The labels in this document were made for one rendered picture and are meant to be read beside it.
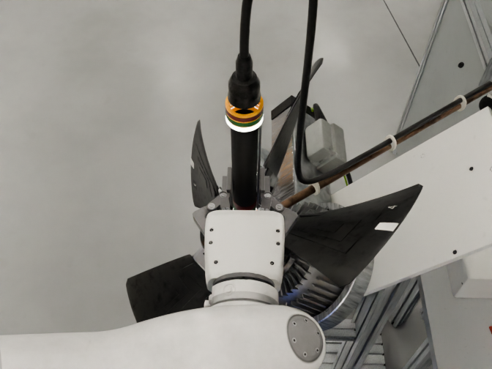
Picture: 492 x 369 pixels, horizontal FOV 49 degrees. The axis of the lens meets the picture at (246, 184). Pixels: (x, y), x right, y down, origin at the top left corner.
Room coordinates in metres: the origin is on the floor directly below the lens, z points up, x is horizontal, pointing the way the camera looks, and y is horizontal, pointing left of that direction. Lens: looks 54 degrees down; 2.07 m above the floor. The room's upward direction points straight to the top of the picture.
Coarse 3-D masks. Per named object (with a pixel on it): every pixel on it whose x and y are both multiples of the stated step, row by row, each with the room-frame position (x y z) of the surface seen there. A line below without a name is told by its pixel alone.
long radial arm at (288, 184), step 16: (272, 128) 0.87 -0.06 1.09; (304, 128) 0.84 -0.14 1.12; (272, 144) 0.82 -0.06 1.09; (304, 144) 0.79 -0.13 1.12; (288, 160) 0.74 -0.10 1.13; (304, 160) 0.74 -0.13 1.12; (288, 176) 0.69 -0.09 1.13; (304, 176) 0.70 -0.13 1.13; (288, 192) 0.65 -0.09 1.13; (320, 192) 0.68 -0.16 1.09
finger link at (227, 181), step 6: (228, 168) 0.44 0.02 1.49; (228, 174) 0.43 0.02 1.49; (222, 180) 0.43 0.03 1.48; (228, 180) 0.42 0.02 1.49; (222, 186) 0.42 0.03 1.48; (228, 186) 0.41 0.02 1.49; (228, 192) 0.41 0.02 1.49; (216, 198) 0.40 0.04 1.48; (228, 198) 0.40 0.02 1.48; (210, 204) 0.39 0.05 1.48; (216, 204) 0.39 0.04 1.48; (210, 210) 0.38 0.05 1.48
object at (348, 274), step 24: (408, 192) 0.47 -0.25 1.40; (312, 216) 0.49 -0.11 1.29; (336, 216) 0.46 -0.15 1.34; (360, 216) 0.44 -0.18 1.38; (384, 216) 0.42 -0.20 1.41; (288, 240) 0.42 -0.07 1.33; (312, 240) 0.40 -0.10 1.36; (336, 240) 0.39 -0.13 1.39; (360, 240) 0.38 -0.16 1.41; (384, 240) 0.36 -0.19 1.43; (312, 264) 0.35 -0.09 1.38; (336, 264) 0.34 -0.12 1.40; (360, 264) 0.33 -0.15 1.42
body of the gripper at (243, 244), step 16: (208, 224) 0.35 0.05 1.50; (224, 224) 0.35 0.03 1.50; (240, 224) 0.35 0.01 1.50; (256, 224) 0.35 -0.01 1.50; (272, 224) 0.35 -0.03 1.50; (208, 240) 0.33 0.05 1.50; (224, 240) 0.33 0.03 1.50; (240, 240) 0.32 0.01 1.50; (256, 240) 0.33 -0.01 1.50; (272, 240) 0.33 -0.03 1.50; (208, 256) 0.31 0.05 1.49; (224, 256) 0.30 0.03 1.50; (240, 256) 0.30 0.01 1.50; (256, 256) 0.30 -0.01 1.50; (272, 256) 0.30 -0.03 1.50; (208, 272) 0.29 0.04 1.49; (224, 272) 0.28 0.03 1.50; (240, 272) 0.28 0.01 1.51; (256, 272) 0.28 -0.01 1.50; (272, 272) 0.28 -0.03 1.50; (208, 288) 0.28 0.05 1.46
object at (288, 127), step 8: (320, 64) 0.72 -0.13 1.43; (312, 72) 0.72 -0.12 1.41; (296, 104) 0.68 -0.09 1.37; (288, 112) 0.69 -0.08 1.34; (296, 112) 0.74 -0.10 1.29; (288, 120) 0.68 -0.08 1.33; (296, 120) 0.76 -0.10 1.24; (288, 128) 0.70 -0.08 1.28; (280, 136) 0.65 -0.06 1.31; (288, 136) 0.71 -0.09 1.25; (280, 144) 0.66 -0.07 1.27; (288, 144) 0.71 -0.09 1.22; (272, 152) 0.63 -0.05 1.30; (280, 152) 0.67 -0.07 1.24; (272, 160) 0.63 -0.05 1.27; (280, 160) 0.67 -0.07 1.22; (272, 168) 0.63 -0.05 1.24
